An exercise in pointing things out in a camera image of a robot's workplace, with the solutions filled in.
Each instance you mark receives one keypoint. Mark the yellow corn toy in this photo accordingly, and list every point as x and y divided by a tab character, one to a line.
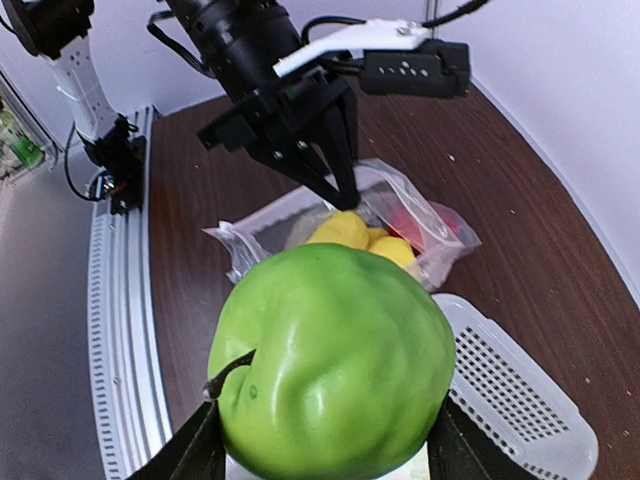
348	229

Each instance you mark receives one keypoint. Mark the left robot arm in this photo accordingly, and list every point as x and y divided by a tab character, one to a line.
57	31

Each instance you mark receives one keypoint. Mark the clear dotted zip bag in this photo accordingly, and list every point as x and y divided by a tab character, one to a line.
388	200

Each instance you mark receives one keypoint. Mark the red pepper toy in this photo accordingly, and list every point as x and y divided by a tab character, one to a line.
424	231

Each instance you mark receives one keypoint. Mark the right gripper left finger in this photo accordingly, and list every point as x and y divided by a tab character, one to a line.
195	451

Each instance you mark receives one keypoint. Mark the green pepper toy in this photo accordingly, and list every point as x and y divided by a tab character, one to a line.
336	365

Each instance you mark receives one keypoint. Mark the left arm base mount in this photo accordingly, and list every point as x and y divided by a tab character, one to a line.
121	153

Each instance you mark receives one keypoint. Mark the aluminium front rail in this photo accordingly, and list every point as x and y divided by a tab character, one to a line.
129	401

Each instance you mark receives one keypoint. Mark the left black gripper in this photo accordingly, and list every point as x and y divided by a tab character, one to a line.
303	126

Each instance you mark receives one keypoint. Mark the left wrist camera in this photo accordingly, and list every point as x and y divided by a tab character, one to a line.
395	57

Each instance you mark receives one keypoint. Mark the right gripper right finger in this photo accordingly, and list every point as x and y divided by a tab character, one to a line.
459	450

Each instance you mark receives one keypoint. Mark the white plastic basket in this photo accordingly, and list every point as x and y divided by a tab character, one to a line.
513	400

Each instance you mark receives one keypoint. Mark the yellow apple toy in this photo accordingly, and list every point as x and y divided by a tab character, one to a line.
395	249

